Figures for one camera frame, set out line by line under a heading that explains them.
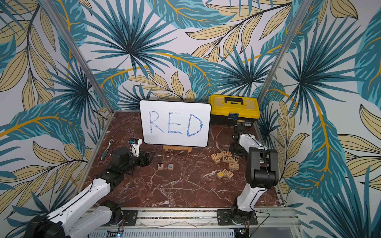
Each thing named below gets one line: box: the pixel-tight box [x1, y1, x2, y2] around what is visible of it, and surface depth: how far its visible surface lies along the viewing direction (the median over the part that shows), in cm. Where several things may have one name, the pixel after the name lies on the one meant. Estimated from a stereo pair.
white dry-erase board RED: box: [138, 99, 212, 148], surface depth 89 cm
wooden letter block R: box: [157, 163, 164, 171], surface depth 90 cm
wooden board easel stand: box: [162, 145, 193, 153], surface depth 96 cm
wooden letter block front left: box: [216, 171, 224, 180], surface depth 88 cm
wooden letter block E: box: [168, 163, 174, 172], surface depth 91 cm
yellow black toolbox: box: [208, 94, 261, 127], surface depth 105 cm
